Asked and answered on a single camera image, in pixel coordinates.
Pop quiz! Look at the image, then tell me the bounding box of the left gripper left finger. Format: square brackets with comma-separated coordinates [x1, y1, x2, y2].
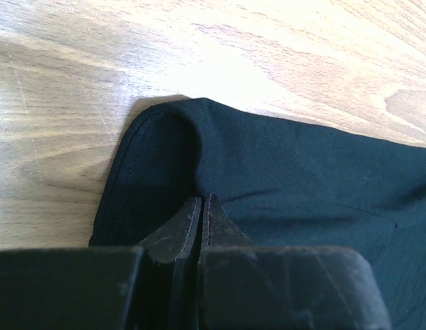
[139, 197, 202, 329]

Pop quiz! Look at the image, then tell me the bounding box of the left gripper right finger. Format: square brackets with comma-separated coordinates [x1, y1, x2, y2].
[199, 194, 256, 261]

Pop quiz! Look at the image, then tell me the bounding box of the black t shirt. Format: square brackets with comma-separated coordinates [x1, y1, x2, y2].
[89, 98, 426, 329]

